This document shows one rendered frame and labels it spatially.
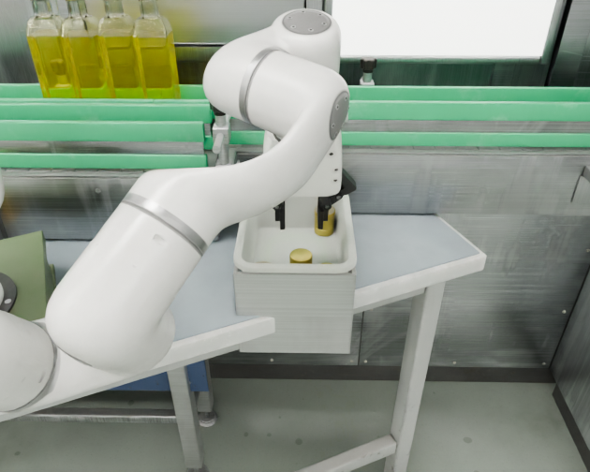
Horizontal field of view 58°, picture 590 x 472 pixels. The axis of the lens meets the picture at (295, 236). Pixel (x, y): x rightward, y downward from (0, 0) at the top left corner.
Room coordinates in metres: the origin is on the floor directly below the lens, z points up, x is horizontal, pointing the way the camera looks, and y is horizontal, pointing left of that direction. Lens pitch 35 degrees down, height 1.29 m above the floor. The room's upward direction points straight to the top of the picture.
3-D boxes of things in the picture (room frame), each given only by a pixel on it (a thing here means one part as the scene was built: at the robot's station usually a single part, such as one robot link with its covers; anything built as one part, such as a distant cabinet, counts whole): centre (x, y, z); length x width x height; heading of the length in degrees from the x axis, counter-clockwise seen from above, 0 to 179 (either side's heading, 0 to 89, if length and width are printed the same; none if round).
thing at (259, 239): (0.68, 0.00, 0.80); 0.22 x 0.17 x 0.09; 179
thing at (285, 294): (0.71, 0.00, 0.79); 0.27 x 0.17 x 0.08; 179
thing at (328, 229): (0.76, -0.05, 0.79); 0.04 x 0.04 x 0.04
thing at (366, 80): (0.98, -0.13, 0.94); 0.07 x 0.04 x 0.13; 179
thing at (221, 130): (0.78, 0.11, 0.95); 0.17 x 0.03 x 0.12; 179
